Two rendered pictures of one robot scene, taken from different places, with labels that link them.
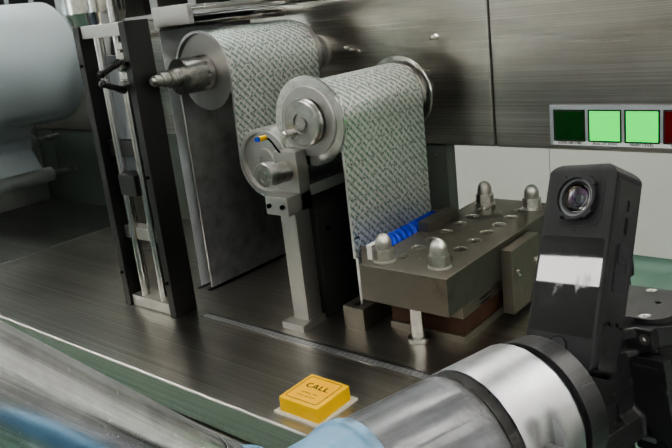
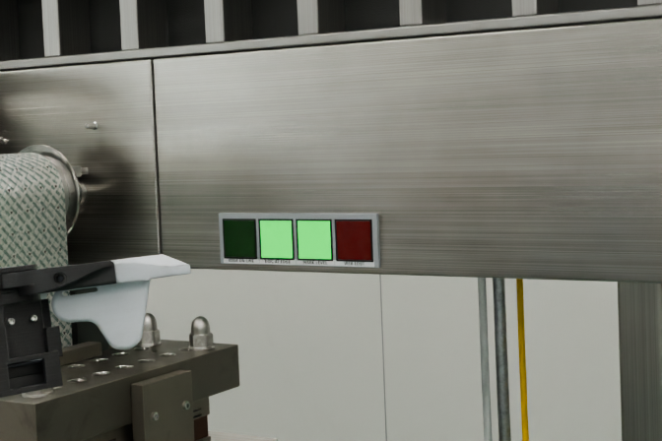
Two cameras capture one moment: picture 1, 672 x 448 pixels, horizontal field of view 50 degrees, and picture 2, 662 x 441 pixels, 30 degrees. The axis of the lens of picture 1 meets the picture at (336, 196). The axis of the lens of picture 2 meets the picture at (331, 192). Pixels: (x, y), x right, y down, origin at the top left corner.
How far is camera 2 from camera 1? 0.53 m
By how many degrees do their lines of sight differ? 15
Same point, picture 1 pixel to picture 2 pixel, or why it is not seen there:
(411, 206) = not seen: hidden behind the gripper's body
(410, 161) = not seen: hidden behind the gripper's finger
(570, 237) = not seen: outside the picture
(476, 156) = (280, 351)
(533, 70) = (202, 169)
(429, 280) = (17, 407)
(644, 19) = (313, 112)
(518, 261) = (155, 401)
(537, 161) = (366, 360)
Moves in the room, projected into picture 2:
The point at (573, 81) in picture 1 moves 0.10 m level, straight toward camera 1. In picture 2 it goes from (244, 184) to (227, 188)
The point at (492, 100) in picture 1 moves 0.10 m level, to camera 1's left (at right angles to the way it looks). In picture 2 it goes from (158, 207) to (87, 211)
